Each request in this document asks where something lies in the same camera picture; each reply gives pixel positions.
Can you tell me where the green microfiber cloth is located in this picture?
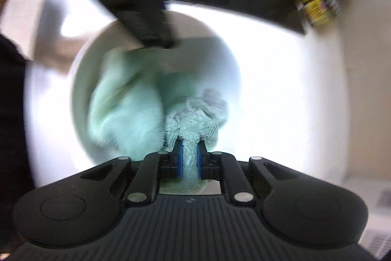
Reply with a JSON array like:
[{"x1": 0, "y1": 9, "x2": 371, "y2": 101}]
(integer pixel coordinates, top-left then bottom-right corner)
[{"x1": 87, "y1": 47, "x2": 228, "y2": 195}]

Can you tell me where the white patterned ceramic bowl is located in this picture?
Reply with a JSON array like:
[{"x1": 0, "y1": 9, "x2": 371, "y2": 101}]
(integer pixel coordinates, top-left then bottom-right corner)
[{"x1": 68, "y1": 11, "x2": 240, "y2": 164}]

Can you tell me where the yellow label sauce jar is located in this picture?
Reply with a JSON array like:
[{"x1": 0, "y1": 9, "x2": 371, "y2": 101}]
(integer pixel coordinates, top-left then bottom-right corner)
[{"x1": 303, "y1": 0, "x2": 342, "y2": 26}]

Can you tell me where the grey wall vent grille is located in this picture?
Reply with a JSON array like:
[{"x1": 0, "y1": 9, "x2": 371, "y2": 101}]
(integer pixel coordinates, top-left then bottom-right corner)
[{"x1": 364, "y1": 187, "x2": 391, "y2": 259}]

